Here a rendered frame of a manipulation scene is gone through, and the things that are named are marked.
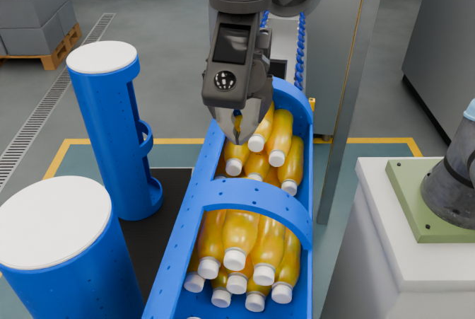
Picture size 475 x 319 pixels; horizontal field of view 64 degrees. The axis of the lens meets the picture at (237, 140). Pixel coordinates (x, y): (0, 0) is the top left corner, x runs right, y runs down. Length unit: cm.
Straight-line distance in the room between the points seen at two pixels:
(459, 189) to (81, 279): 81
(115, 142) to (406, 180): 125
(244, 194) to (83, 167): 213
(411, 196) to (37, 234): 82
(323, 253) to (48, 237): 152
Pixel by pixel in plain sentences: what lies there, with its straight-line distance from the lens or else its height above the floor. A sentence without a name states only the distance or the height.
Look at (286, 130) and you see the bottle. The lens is 101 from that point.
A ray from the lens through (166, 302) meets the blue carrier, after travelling 62.
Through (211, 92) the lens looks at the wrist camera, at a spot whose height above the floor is 154.
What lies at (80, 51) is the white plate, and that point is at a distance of 175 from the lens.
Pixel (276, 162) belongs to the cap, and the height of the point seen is 110.
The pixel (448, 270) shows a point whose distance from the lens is 80.
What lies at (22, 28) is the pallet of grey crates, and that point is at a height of 40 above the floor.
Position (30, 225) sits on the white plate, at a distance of 102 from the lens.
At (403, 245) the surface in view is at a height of 115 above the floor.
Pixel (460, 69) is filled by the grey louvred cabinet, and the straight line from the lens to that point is 293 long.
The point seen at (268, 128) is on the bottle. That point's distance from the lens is 96.
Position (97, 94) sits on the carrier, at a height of 94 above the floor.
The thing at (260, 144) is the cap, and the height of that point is 116.
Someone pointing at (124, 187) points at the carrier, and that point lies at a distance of 193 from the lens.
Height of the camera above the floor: 175
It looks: 39 degrees down
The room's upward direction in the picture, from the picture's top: straight up
